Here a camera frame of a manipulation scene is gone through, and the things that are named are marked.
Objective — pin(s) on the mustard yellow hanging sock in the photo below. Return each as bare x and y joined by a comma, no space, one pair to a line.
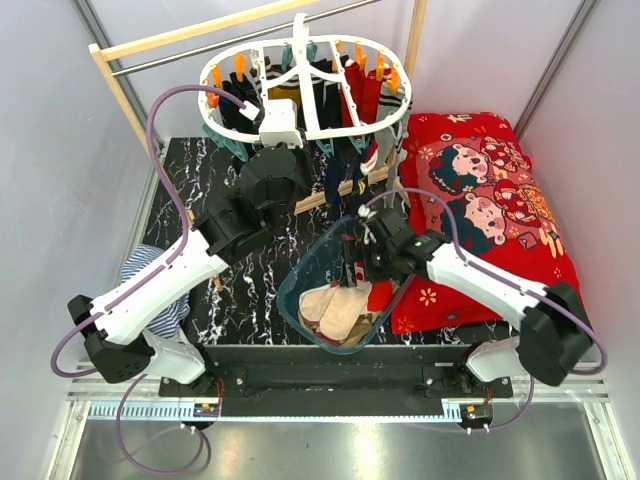
280,92

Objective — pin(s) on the red cartoon print pillow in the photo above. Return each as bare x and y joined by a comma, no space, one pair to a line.
468,175

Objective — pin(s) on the grey hanging sock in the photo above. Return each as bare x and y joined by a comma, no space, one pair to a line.
388,138

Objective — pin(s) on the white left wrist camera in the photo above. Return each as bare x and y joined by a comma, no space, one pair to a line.
279,124

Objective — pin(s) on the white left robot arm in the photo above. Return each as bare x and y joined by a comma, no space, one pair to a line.
115,325

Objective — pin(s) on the clear blue plastic bin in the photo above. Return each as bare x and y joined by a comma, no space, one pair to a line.
321,268

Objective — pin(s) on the wooden drying rack frame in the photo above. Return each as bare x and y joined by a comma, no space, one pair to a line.
295,33

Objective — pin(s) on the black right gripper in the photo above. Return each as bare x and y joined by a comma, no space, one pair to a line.
354,252

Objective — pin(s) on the white oval clip hanger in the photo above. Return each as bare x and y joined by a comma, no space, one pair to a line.
229,118

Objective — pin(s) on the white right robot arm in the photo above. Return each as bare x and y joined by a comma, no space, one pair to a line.
553,332

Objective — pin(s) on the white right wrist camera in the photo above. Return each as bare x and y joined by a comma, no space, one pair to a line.
368,219

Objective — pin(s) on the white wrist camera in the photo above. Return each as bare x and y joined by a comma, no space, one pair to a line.
279,124
368,219

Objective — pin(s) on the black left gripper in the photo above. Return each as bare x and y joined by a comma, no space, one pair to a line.
302,159

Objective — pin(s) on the beige sock with red cuff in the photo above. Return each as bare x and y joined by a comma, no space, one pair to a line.
347,310

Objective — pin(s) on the red hanging sock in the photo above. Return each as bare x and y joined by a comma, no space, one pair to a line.
365,90

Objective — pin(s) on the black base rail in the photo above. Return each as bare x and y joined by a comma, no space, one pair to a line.
251,369

